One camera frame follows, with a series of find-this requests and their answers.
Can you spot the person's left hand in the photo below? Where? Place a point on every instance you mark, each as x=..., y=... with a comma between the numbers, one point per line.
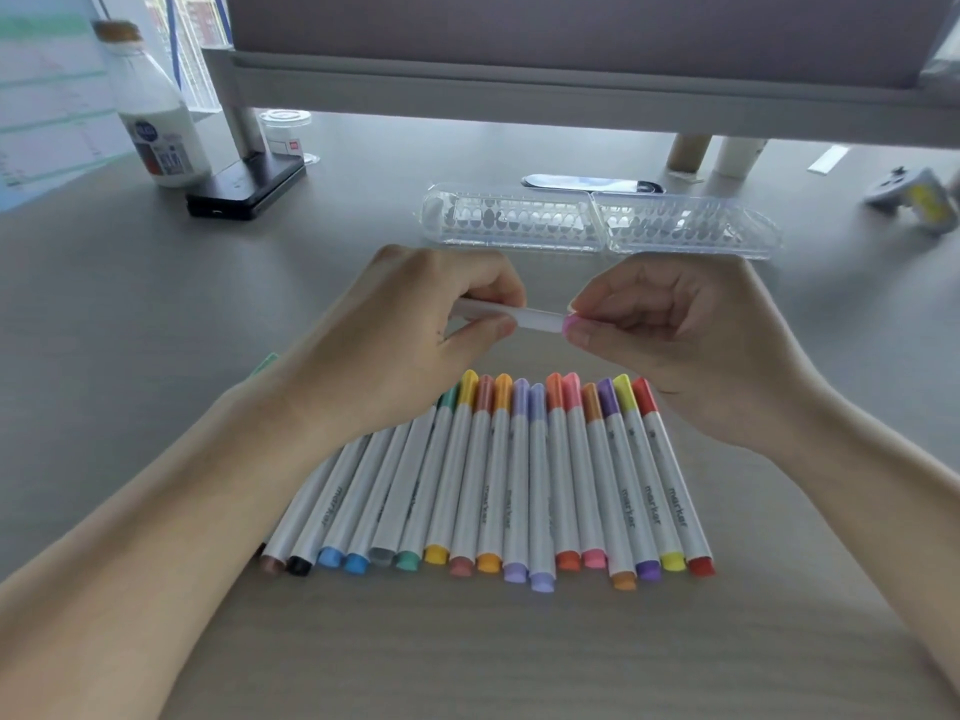
x=382, y=359

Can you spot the person's right hand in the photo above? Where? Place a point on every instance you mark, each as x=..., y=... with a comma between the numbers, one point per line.
x=712, y=344

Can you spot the mint marker cap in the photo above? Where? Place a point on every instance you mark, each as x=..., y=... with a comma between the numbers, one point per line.
x=448, y=397

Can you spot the yellow marker cap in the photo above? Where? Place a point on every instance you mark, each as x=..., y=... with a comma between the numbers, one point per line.
x=469, y=387

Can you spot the yellow-green marker cap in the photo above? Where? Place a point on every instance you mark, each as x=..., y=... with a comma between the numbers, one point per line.
x=625, y=392

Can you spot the purple marker cap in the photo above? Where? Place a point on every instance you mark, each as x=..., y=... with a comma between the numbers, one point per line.
x=607, y=395

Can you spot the copper marker cap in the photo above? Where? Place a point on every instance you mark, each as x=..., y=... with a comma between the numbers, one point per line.
x=591, y=402

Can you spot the mint-ended white marker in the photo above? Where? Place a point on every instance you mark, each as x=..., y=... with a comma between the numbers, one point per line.
x=424, y=494

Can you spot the lavender marker cap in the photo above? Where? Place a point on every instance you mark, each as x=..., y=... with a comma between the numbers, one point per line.
x=520, y=397

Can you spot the sky-blue-ended white marker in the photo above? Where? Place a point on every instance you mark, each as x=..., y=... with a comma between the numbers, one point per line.
x=352, y=502
x=375, y=509

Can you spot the pink marker cap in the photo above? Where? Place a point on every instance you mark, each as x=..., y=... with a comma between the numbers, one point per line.
x=572, y=391

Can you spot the crimson-ended white marker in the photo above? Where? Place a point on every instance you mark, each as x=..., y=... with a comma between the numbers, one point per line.
x=675, y=494

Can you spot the light-pink-ended white marker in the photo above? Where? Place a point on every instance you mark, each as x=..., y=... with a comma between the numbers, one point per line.
x=536, y=318

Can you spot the black-ended white marker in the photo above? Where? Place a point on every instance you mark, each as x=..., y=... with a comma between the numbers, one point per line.
x=326, y=509

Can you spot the periwinkle marker cap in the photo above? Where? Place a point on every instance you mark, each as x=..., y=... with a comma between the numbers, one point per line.
x=537, y=402

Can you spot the dusty-pink-ended white marker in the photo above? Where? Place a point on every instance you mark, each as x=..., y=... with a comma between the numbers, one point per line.
x=471, y=494

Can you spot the yellow-green-tipped white marker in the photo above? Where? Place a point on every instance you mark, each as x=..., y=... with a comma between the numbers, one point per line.
x=651, y=494

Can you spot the red-orange marker cap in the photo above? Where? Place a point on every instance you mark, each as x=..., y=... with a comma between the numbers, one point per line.
x=555, y=391

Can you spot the orange-tipped white marker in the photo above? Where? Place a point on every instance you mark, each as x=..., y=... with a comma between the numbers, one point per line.
x=493, y=494

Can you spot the purple-ended white marker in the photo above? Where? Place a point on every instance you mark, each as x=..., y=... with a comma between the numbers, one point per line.
x=630, y=502

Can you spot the tan-ended white marker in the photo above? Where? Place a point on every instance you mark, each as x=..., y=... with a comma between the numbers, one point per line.
x=296, y=517

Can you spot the lavender-ended white marker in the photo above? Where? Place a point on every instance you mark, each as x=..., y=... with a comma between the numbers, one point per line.
x=517, y=494

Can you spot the copper-ended white marker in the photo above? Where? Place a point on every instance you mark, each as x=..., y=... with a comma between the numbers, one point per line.
x=609, y=509

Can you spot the pink-ended white marker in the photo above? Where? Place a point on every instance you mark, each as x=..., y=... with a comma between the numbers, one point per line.
x=585, y=494

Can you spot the clear plastic marker case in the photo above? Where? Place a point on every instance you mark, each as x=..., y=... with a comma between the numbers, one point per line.
x=525, y=221

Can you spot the red-tipped white marker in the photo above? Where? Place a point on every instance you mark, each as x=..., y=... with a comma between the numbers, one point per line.
x=562, y=494

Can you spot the person's left forearm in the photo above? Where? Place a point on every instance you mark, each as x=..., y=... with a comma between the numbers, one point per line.
x=135, y=569

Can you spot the person's right forearm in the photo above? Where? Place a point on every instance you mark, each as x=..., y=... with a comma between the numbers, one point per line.
x=885, y=502

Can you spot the white paper cup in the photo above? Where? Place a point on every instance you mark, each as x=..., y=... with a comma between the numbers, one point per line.
x=739, y=157

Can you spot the brown paper cup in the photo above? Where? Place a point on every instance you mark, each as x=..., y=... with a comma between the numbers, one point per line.
x=688, y=153

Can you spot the black rectangular power bank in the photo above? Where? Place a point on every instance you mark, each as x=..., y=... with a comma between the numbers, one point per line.
x=247, y=188

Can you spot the white paper slip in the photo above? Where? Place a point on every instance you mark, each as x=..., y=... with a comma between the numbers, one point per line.
x=829, y=159

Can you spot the small clear jar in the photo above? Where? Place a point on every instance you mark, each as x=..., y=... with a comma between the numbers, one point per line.
x=286, y=136

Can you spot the white and yellow controller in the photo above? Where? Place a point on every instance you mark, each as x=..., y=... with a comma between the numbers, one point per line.
x=911, y=198

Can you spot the grey desk shelf riser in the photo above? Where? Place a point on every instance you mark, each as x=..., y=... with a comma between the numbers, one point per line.
x=525, y=97

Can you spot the white milk bottle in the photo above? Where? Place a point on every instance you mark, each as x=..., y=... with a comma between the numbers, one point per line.
x=169, y=142

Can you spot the grey desk divider shelf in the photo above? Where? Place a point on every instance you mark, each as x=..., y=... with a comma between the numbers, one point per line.
x=585, y=29

